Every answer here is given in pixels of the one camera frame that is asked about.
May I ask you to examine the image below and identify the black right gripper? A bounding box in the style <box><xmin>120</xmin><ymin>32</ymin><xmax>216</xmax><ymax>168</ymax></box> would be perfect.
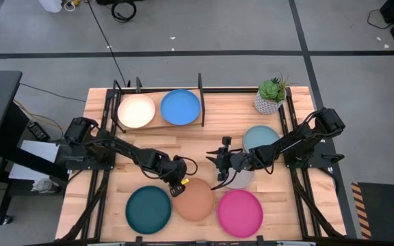
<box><xmin>206</xmin><ymin>146</ymin><xmax>254</xmax><ymax>172</ymax></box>

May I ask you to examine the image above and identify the grey plate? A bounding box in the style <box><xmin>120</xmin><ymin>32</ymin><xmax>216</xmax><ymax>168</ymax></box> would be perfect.
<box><xmin>222</xmin><ymin>167</ymin><xmax>255</xmax><ymax>190</ymax></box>

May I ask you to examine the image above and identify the terracotta plate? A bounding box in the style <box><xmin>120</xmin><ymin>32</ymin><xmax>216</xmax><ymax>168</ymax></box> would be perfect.
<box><xmin>172</xmin><ymin>177</ymin><xmax>216</xmax><ymax>222</ymax></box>

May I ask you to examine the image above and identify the dark teal plate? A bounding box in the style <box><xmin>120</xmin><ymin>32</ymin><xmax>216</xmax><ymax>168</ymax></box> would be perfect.
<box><xmin>124</xmin><ymin>185</ymin><xmax>172</xmax><ymax>235</ymax></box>

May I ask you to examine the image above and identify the light blue plate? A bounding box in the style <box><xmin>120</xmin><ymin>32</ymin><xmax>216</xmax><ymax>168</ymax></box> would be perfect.
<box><xmin>243</xmin><ymin>124</ymin><xmax>281</xmax><ymax>154</ymax></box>

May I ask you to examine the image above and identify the cream plate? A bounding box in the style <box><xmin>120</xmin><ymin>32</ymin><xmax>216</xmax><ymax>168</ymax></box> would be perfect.
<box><xmin>117</xmin><ymin>94</ymin><xmax>157</xmax><ymax>129</ymax></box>

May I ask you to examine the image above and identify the pink plate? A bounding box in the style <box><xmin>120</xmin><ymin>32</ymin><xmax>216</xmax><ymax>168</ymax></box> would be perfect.
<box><xmin>216</xmin><ymin>189</ymin><xmax>264</xmax><ymax>239</ymax></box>

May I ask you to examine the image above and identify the succulent in white pot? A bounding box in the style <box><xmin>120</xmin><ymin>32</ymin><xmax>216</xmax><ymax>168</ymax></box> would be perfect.
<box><xmin>253</xmin><ymin>72</ymin><xmax>292</xmax><ymax>115</ymax></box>

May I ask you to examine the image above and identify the crumpled grey bag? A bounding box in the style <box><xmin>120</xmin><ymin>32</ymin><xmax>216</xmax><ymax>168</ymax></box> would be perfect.
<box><xmin>31</xmin><ymin>177</ymin><xmax>60</xmax><ymax>194</ymax></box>

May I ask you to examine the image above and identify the black power adapter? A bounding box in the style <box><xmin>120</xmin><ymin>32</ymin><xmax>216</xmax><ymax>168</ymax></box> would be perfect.
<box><xmin>28</xmin><ymin>121</ymin><xmax>51</xmax><ymax>142</ymax></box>

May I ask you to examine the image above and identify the white sheet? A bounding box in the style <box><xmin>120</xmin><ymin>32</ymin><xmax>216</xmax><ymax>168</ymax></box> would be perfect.
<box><xmin>8</xmin><ymin>139</ymin><xmax>62</xmax><ymax>181</ymax></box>

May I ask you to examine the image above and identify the black yellow striped mat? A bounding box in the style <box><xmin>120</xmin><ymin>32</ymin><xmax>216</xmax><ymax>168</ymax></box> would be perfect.
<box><xmin>350</xmin><ymin>181</ymin><xmax>394</xmax><ymax>241</ymax></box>

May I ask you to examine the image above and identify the white container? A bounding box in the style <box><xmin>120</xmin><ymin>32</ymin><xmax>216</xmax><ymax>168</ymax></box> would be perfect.
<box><xmin>38</xmin><ymin>0</ymin><xmax>63</xmax><ymax>14</ymax></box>

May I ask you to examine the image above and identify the black cable yellow tag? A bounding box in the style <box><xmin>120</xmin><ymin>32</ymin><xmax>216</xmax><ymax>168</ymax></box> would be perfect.
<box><xmin>173</xmin><ymin>155</ymin><xmax>198</xmax><ymax>186</ymax></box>

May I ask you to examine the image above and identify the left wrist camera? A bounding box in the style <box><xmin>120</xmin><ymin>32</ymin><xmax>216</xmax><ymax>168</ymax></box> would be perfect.
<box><xmin>169</xmin><ymin>184</ymin><xmax>186</xmax><ymax>198</ymax></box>

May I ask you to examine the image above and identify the black wire dish rack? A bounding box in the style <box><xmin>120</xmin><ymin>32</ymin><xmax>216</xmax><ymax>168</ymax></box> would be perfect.
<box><xmin>109</xmin><ymin>72</ymin><xmax>207</xmax><ymax>134</ymax></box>

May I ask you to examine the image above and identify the black aluminium rig frame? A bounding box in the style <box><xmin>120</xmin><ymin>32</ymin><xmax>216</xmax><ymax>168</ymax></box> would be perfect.
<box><xmin>58</xmin><ymin>80</ymin><xmax>347</xmax><ymax>246</ymax></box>

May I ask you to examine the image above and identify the long black floor cable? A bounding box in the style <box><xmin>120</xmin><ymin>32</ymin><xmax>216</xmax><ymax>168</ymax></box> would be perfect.
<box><xmin>86</xmin><ymin>0</ymin><xmax>129</xmax><ymax>87</ymax></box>

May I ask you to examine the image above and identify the coiled black cable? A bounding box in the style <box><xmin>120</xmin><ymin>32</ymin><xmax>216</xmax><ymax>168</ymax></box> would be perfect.
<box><xmin>110</xmin><ymin>0</ymin><xmax>137</xmax><ymax>23</ymax></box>

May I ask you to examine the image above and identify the white plug cable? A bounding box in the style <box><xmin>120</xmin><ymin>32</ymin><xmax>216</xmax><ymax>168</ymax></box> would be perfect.
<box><xmin>62</xmin><ymin>0</ymin><xmax>79</xmax><ymax>12</ymax></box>

